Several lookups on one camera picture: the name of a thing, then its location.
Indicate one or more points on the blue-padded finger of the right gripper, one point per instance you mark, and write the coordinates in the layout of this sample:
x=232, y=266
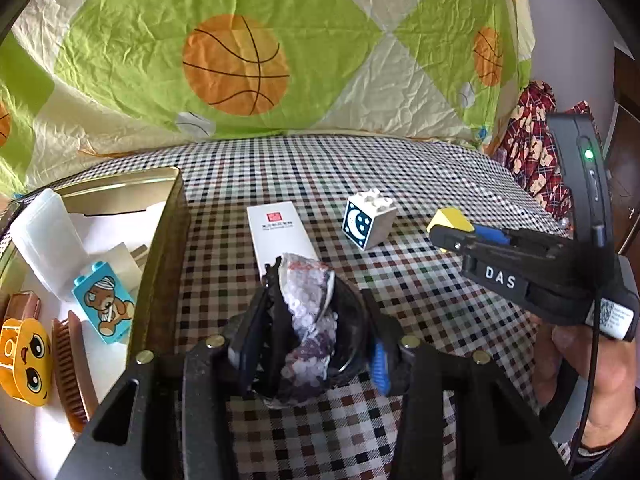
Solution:
x=492, y=235

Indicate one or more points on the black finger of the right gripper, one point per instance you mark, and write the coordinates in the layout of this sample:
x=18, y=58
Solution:
x=524, y=243

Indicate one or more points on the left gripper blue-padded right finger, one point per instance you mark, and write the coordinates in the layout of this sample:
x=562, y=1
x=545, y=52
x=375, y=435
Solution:
x=396, y=364

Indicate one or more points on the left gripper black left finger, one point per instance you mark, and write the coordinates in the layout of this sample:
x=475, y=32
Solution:
x=218, y=367

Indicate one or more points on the yellow wooden cube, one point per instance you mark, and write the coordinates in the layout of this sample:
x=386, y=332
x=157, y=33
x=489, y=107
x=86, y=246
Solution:
x=451, y=218

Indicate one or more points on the floral fabric-covered round mirror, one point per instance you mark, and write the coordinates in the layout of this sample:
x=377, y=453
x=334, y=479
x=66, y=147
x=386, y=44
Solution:
x=317, y=333

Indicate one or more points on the yellow face toy block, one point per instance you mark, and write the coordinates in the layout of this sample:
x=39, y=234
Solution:
x=26, y=361

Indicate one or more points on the white moon toy block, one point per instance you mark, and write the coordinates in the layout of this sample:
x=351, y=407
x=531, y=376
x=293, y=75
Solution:
x=368, y=218

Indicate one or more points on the checkered tablecloth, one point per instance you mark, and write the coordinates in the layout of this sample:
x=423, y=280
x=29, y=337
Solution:
x=350, y=432

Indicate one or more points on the red patterned fabric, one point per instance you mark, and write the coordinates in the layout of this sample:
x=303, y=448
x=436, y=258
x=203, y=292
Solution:
x=528, y=151

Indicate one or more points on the white small card box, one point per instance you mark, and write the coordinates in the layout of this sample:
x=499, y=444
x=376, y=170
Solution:
x=275, y=229

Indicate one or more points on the blue bear toy block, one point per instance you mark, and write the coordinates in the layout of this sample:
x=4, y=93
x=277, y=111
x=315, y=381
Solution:
x=106, y=302

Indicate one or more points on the gold metal tray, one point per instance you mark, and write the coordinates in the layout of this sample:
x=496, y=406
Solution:
x=137, y=223

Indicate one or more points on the brown rectangular soap bar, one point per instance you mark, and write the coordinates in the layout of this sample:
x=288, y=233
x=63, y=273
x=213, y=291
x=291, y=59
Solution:
x=23, y=305

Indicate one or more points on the clear plastic box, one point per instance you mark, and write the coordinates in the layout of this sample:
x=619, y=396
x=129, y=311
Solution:
x=47, y=240

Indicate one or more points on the basketball-pattern green bedsheet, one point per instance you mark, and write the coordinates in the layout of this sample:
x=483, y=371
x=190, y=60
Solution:
x=87, y=80

